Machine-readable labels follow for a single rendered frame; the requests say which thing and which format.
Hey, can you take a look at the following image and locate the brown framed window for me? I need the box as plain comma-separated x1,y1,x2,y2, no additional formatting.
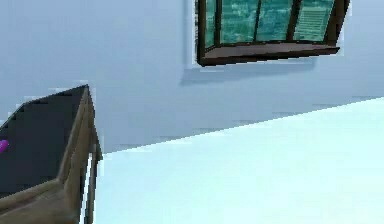
194,0,352,68

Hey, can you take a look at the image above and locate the brown wooden table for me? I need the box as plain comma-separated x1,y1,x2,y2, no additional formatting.
0,84,104,224

